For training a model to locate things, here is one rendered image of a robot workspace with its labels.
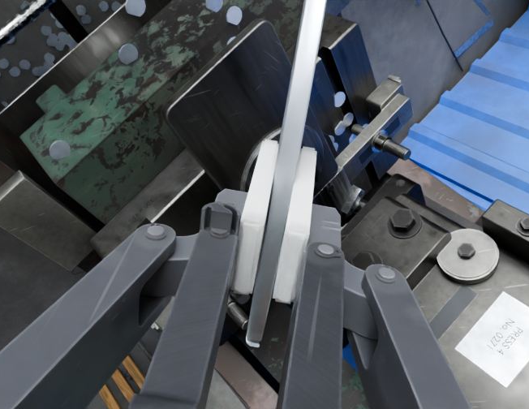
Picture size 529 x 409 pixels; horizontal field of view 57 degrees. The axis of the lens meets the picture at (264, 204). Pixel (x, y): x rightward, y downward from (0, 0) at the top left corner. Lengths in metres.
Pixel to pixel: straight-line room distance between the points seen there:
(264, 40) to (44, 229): 0.34
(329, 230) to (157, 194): 0.48
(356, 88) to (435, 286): 0.34
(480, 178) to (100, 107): 1.63
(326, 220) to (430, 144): 2.00
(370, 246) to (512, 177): 1.54
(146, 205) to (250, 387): 0.40
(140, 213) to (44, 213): 0.11
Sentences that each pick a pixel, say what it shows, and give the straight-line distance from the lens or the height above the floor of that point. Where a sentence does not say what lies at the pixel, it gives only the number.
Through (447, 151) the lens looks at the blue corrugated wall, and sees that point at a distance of 2.13.
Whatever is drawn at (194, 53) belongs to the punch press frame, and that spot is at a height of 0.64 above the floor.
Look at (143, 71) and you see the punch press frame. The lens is 0.66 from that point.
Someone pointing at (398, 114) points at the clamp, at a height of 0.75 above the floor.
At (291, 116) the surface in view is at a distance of 0.18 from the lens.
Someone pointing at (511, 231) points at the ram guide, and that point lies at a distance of 0.50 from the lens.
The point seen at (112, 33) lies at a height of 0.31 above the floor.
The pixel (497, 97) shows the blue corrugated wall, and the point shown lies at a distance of 2.31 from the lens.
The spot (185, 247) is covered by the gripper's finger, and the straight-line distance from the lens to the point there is 0.15.
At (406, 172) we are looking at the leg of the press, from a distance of 0.97.
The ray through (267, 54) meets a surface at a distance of 0.51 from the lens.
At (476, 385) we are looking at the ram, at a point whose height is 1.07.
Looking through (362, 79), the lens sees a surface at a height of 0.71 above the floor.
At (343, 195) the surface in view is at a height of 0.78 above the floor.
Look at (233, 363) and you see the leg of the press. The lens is 0.91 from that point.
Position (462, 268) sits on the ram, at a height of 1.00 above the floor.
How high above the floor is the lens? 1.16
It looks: 40 degrees down
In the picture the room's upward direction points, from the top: 127 degrees clockwise
